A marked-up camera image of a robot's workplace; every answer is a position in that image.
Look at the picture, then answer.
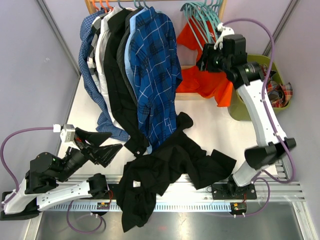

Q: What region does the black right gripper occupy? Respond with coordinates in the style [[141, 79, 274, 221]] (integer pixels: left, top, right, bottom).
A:
[[196, 44, 231, 75]]

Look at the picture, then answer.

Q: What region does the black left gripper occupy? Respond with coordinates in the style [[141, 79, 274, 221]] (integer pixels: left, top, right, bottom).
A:
[[55, 127, 123, 183]]

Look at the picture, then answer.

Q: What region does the blue plaid shirt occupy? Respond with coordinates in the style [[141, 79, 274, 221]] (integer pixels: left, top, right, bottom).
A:
[[130, 7, 182, 150]]

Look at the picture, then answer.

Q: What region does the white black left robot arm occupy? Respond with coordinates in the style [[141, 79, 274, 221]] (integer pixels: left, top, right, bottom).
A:
[[0, 124, 123, 221]]

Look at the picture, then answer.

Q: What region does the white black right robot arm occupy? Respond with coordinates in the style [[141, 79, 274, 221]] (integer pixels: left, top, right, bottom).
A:
[[196, 34, 297, 199]]

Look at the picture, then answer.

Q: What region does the blue small check shirt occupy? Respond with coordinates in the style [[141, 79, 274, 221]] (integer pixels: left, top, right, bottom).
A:
[[78, 10, 129, 142]]

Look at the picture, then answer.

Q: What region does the orange t-shirt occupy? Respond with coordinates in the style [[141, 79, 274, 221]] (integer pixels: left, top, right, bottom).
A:
[[176, 25, 233, 107]]

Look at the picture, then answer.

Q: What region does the light blue shirt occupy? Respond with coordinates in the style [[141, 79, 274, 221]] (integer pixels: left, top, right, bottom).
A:
[[124, 12, 153, 155]]

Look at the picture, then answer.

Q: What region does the black long sleeve shirt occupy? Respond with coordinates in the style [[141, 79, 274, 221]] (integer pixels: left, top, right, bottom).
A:
[[103, 8, 149, 158]]

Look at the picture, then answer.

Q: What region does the teal empty hanger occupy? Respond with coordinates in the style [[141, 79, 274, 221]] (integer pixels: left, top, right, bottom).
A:
[[184, 0, 220, 44], [199, 0, 223, 30], [180, 1, 213, 44]]

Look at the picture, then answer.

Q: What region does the red plaid shirt in bin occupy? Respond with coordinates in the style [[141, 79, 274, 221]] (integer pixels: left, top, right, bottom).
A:
[[266, 70, 293, 108]]

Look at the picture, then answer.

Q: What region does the dark grey striped shirt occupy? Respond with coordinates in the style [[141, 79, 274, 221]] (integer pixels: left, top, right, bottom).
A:
[[116, 9, 140, 106]]

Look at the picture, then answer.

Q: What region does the black white checked shirt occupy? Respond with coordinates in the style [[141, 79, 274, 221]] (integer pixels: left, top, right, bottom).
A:
[[87, 13, 107, 78]]

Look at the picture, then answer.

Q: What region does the green plastic bin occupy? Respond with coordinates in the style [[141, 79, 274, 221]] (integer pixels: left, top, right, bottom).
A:
[[228, 54, 293, 121]]

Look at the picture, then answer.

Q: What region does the wooden clothes rack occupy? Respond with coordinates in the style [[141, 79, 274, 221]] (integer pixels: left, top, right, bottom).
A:
[[84, 0, 228, 101]]

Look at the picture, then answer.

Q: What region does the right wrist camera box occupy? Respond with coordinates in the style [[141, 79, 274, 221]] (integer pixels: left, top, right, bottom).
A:
[[213, 22, 235, 50]]

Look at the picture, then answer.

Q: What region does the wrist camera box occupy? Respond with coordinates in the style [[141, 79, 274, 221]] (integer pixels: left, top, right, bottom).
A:
[[60, 124, 76, 143], [213, 22, 235, 50]]

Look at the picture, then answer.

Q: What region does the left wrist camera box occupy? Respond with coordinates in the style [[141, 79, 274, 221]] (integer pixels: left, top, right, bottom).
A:
[[60, 124, 76, 143]]

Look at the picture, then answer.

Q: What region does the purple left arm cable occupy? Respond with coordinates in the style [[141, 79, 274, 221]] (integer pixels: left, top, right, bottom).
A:
[[0, 126, 62, 208]]

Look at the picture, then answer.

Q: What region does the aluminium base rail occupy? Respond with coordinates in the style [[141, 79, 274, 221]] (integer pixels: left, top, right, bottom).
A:
[[49, 174, 305, 213]]

